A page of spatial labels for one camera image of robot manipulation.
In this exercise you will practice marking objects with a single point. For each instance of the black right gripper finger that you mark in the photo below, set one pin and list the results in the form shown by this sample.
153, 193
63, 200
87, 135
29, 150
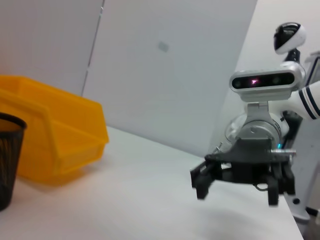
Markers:
203, 180
275, 180

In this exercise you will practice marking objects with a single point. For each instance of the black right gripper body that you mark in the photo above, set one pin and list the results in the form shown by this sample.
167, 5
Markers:
250, 160

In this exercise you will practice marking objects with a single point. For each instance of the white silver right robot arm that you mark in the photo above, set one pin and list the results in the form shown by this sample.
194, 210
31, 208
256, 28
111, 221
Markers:
307, 100

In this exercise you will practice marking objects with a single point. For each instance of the black mesh pen holder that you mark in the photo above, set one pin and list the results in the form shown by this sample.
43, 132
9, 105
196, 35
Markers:
10, 162

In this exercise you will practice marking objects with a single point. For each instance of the white robot torso column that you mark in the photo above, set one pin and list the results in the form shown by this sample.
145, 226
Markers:
300, 207

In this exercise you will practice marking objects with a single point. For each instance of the white black robot head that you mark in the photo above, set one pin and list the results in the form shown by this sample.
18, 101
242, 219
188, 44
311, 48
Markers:
295, 37

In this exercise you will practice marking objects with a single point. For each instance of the yellow plastic bin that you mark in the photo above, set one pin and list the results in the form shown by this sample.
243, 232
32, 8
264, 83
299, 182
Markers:
62, 125

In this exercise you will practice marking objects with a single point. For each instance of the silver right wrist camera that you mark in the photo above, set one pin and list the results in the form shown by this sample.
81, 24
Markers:
262, 95

